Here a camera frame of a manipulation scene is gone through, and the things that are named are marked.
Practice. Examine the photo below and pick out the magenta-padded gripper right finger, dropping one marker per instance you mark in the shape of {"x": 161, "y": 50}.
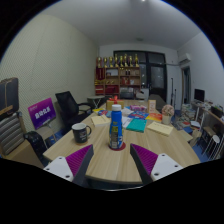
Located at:
{"x": 165, "y": 165}

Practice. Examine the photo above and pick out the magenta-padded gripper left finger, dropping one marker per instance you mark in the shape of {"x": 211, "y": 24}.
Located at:
{"x": 58, "y": 166}

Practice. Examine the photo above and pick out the blue drink bottle white cap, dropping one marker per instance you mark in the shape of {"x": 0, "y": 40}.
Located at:
{"x": 116, "y": 128}

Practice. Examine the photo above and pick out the black chair backrest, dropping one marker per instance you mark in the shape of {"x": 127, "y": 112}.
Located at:
{"x": 35, "y": 145}

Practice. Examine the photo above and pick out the pale yellow notebook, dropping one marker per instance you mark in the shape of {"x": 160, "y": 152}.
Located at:
{"x": 160, "y": 128}

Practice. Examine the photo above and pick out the black mug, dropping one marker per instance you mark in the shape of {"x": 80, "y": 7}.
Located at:
{"x": 79, "y": 133}

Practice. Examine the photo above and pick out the flat round red coaster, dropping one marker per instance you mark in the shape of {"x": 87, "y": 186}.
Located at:
{"x": 123, "y": 146}

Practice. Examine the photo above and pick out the teal book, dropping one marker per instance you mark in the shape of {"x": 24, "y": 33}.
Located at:
{"x": 136, "y": 125}

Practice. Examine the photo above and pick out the orange book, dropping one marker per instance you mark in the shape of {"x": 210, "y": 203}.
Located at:
{"x": 154, "y": 117}

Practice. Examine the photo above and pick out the pink flowers in white pot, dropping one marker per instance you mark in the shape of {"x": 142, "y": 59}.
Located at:
{"x": 167, "y": 113}

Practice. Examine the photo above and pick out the white round stool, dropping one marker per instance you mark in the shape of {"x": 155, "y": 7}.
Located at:
{"x": 211, "y": 141}

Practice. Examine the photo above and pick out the purple sign board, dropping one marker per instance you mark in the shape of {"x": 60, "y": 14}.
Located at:
{"x": 41, "y": 113}

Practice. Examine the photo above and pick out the blue printed book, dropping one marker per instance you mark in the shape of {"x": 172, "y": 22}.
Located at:
{"x": 138, "y": 115}

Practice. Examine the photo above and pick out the black office chair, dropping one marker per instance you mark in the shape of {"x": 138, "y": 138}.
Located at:
{"x": 68, "y": 106}

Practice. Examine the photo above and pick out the small standing card box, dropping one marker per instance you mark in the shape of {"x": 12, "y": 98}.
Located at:
{"x": 152, "y": 106}

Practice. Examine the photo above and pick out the pink package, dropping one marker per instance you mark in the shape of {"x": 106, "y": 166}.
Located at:
{"x": 138, "y": 108}

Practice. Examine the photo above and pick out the grey armchair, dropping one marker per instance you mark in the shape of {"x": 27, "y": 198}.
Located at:
{"x": 159, "y": 101}

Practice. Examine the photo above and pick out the long cluttered side desk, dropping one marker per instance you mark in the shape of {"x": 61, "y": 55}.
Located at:
{"x": 213, "y": 116}

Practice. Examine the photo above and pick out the black tripod stand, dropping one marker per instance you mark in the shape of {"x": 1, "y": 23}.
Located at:
{"x": 172, "y": 93}

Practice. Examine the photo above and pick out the small round side table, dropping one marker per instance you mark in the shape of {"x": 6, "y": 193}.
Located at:
{"x": 96, "y": 99}

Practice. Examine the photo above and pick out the computer monitor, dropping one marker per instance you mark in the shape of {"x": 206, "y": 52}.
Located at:
{"x": 199, "y": 95}

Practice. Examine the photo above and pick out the yellow gift box red ribbon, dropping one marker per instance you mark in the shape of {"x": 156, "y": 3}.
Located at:
{"x": 115, "y": 104}

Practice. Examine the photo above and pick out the black framed glass door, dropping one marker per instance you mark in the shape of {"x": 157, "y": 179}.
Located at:
{"x": 156, "y": 78}

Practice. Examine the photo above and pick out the wooden shelf unit with trophies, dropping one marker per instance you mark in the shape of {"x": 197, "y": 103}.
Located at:
{"x": 116, "y": 80}

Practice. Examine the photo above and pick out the white wall air conditioner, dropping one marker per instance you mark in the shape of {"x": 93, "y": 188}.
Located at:
{"x": 184, "y": 58}

